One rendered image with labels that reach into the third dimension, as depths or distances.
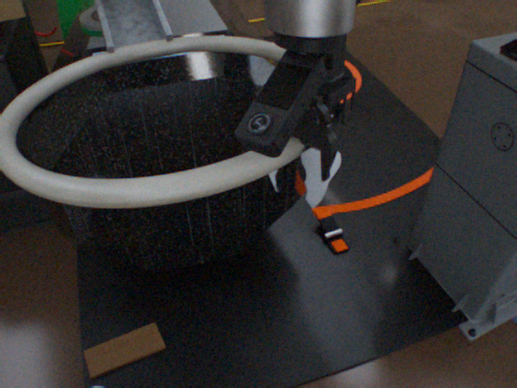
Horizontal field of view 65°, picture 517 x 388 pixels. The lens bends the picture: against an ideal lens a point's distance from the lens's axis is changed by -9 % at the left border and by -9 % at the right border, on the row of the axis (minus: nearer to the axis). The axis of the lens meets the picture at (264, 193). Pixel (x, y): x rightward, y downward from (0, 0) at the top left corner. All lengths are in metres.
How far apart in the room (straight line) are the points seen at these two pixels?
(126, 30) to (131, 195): 0.55
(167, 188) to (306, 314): 1.12
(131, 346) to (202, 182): 1.09
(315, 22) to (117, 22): 0.61
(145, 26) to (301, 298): 1.02
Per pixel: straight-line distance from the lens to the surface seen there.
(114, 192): 0.45
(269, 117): 0.41
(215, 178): 0.44
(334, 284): 1.58
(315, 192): 0.51
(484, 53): 1.27
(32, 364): 1.60
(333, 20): 0.42
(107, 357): 1.48
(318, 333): 1.47
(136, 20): 0.97
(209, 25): 1.18
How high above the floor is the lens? 1.29
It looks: 43 degrees down
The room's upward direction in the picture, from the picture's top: straight up
